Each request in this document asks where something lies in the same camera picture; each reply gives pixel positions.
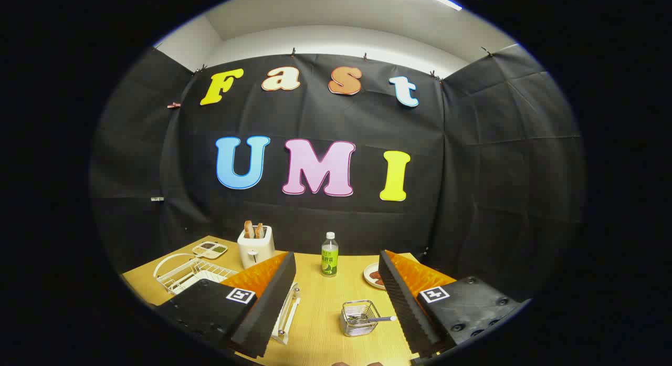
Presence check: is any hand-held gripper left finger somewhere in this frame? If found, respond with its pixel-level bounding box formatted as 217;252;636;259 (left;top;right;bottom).
155;252;297;359

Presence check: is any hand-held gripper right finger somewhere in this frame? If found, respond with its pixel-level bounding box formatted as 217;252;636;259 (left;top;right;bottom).
378;249;532;359

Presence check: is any metal wire basket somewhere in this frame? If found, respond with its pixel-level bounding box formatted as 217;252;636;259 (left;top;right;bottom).
340;300;381;337

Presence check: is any white wire dish rack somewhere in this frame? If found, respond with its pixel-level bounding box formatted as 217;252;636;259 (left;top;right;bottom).
153;253;301;346

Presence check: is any white plate with meat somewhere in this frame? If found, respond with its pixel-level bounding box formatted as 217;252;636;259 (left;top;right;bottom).
363;262;386;290

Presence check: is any white toaster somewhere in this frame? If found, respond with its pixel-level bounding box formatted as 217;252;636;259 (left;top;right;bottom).
237;225;276;269

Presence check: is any white divided snack tray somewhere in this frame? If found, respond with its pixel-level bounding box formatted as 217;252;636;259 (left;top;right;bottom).
192;242;228;260

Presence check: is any green label drink bottle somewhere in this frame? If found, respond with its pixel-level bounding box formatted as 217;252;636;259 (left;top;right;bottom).
321;232;339;277

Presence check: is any black backdrop cloth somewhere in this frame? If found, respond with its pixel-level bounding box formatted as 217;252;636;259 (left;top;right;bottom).
89;45;586;304

